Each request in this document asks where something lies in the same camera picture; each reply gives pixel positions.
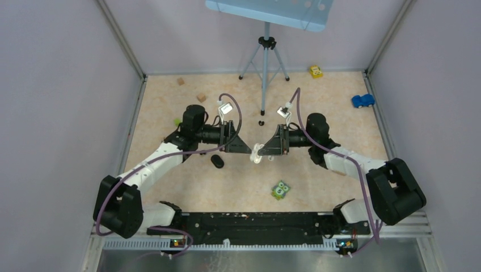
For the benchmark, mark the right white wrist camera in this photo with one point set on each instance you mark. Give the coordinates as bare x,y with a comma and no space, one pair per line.
285,112

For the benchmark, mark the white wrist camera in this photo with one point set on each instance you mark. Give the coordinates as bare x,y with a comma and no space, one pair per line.
223,109
285,112

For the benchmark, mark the white earbud charging case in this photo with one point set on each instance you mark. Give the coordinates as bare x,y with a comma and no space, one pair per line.
255,157

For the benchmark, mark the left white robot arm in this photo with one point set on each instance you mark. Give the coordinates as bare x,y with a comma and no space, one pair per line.
118,205

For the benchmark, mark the blue toy car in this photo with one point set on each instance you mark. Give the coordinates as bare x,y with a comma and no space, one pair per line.
360,101

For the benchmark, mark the light blue perforated board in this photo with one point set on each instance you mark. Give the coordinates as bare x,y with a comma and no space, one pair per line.
306,15

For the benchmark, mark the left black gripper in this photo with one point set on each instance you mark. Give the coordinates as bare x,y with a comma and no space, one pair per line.
229,140

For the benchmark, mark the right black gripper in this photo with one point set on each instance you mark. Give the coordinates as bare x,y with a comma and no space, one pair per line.
279,143

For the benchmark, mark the wooden cube block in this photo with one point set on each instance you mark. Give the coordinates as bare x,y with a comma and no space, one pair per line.
201,97

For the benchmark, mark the green owl number block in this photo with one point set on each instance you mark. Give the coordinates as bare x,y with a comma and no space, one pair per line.
280,190

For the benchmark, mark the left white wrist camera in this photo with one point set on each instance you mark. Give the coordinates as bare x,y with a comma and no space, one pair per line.
223,109

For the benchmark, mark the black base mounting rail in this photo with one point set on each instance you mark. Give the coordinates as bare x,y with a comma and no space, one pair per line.
265,228

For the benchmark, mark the black earbud charging case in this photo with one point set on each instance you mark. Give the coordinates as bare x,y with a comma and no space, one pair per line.
217,161

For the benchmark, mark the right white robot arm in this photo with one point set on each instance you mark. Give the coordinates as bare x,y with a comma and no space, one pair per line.
391,190

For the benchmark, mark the light blue tripod stand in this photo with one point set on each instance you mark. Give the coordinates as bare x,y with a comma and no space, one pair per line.
267,44

